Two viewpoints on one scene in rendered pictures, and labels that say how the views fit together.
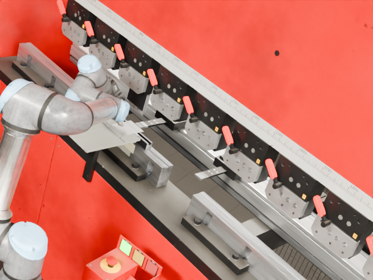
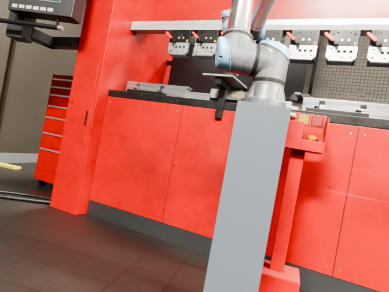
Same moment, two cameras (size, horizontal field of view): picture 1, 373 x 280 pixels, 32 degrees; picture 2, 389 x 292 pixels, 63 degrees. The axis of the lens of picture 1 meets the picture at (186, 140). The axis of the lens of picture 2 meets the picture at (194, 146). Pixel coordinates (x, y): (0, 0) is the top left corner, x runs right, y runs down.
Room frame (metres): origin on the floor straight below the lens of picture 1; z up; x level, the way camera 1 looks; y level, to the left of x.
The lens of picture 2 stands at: (0.40, 0.80, 0.59)
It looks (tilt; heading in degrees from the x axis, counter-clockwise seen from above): 0 degrees down; 349
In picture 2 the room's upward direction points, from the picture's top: 10 degrees clockwise
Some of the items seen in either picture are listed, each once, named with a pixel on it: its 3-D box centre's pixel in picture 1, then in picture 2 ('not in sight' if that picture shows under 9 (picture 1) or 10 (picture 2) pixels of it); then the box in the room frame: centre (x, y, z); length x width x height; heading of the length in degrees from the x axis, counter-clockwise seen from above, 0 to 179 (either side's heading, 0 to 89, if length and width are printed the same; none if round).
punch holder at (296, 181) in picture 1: (296, 185); (385, 48); (1.83, -0.38, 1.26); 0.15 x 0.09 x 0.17; 53
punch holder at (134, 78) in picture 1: (141, 66); not in sight; (2.32, 0.25, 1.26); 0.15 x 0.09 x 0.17; 53
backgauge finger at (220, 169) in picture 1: (221, 168); (300, 96); (2.20, -0.16, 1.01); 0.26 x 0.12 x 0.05; 143
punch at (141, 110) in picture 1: (137, 99); not in sight; (2.31, 0.23, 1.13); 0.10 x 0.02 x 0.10; 53
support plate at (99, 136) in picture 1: (100, 133); (225, 81); (2.19, 0.32, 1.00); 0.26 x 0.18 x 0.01; 143
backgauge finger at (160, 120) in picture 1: (161, 119); not in sight; (2.43, 0.13, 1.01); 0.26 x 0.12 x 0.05; 143
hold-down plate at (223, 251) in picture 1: (213, 243); (336, 113); (1.89, -0.21, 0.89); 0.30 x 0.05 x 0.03; 53
